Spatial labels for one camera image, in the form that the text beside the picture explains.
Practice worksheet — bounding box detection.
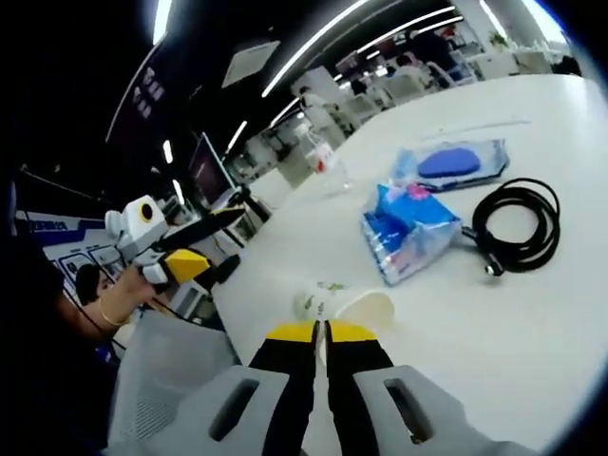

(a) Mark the person's left hand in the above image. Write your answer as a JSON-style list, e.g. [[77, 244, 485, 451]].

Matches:
[[109, 266, 156, 317]]

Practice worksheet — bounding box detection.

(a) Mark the white paper cup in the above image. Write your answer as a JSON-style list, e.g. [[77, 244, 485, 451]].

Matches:
[[293, 280, 396, 368]]

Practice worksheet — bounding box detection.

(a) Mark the black cable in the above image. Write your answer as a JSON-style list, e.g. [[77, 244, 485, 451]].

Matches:
[[459, 177, 562, 277]]

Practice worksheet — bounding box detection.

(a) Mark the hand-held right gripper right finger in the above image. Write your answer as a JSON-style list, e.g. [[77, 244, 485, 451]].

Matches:
[[322, 318, 471, 456]]

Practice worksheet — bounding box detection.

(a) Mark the blue packet with dark disc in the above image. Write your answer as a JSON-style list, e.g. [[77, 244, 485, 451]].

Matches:
[[390, 138, 512, 195]]

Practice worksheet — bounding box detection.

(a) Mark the short ceiling light strip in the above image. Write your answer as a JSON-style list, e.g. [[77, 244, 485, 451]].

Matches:
[[151, 0, 175, 47]]

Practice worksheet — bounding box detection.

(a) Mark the blue white wall board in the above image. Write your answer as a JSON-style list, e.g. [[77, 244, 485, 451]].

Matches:
[[13, 213, 123, 286]]

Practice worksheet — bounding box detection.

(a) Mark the gold bracelet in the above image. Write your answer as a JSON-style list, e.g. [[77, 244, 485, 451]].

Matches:
[[99, 294, 125, 328]]

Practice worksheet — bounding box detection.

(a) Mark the long ceiling light strip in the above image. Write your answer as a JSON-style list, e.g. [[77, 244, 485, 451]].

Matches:
[[260, 0, 372, 100]]

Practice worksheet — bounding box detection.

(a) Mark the white table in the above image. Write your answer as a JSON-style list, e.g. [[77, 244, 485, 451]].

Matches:
[[208, 73, 603, 456]]

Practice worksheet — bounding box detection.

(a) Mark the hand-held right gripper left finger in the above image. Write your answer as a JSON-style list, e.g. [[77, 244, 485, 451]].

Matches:
[[186, 319, 318, 456]]

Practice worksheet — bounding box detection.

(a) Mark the grey mesh office chair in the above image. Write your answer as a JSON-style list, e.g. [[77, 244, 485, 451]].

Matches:
[[109, 311, 251, 456]]

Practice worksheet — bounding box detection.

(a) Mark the black clamp at table edge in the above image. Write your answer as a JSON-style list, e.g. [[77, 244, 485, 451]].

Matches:
[[207, 253, 242, 287]]

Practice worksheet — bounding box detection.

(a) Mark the blue tissue pack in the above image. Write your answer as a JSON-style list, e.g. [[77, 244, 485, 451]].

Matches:
[[358, 181, 463, 287]]

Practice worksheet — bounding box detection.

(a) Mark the clear water bottle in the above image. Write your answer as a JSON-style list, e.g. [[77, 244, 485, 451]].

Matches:
[[302, 129, 356, 200]]

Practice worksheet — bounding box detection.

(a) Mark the ceiling air vent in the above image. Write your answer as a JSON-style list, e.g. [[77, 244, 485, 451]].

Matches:
[[220, 41, 283, 89]]

